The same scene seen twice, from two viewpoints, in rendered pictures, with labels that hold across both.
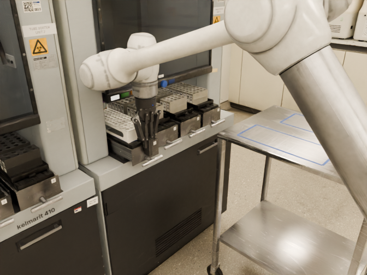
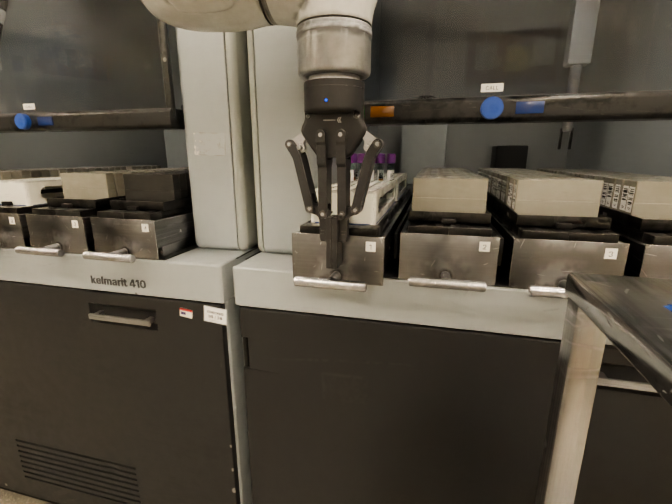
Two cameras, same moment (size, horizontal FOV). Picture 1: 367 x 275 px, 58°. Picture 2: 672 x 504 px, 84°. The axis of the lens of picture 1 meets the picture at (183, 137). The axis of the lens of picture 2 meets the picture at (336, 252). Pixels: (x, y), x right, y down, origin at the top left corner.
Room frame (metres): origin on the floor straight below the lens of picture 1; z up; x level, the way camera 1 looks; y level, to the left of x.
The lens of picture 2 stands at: (0.88, -0.31, 0.92)
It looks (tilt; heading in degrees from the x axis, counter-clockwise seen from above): 14 degrees down; 61
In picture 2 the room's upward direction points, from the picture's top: straight up
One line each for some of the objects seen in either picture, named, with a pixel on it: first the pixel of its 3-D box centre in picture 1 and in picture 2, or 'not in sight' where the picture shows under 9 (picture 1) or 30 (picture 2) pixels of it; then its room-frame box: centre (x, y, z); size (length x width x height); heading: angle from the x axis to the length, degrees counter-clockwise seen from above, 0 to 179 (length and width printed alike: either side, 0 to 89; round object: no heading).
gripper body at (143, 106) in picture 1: (146, 107); (334, 120); (1.12, 0.13, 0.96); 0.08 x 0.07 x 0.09; 137
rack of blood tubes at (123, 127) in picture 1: (115, 124); (360, 200); (1.25, 0.28, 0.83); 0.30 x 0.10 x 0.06; 47
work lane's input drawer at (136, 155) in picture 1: (98, 126); (372, 218); (1.35, 0.38, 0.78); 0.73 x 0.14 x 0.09; 47
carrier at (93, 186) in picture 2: not in sight; (88, 188); (0.81, 0.62, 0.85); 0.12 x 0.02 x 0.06; 138
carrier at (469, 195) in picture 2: (152, 114); (448, 197); (1.33, 0.13, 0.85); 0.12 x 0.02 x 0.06; 137
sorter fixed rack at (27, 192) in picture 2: not in sight; (74, 190); (0.77, 0.79, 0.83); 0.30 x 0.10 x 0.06; 47
